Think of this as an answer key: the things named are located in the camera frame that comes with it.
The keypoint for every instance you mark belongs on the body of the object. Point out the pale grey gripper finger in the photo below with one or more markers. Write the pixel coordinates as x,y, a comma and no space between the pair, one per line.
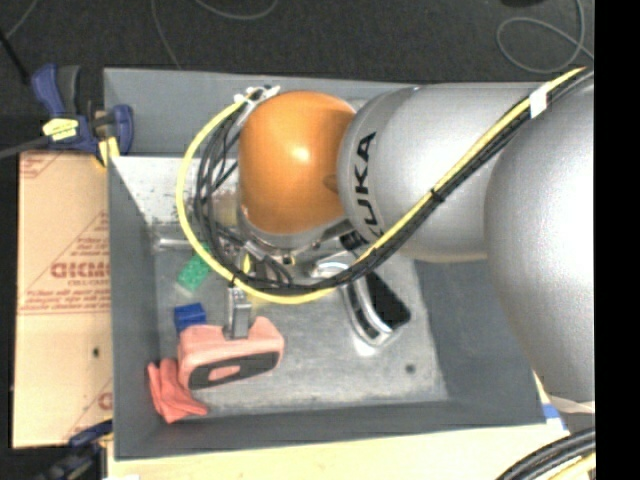
241,318

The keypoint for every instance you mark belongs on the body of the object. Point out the blue block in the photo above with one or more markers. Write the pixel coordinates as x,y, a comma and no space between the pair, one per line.
190,315

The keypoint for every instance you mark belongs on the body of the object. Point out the grey metal bin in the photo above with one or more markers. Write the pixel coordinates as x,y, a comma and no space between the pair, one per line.
320,348

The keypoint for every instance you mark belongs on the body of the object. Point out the pink cloth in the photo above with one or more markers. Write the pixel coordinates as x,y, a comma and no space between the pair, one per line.
170,398

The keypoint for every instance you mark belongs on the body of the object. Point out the silver and black curved tool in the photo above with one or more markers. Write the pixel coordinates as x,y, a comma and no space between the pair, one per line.
385,308

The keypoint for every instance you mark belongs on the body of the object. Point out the brown cardboard board, red print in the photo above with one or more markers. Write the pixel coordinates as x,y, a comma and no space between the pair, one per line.
60,248

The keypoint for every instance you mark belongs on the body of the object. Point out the black cylinder on white bracket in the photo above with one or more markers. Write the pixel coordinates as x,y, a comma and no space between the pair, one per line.
351,240

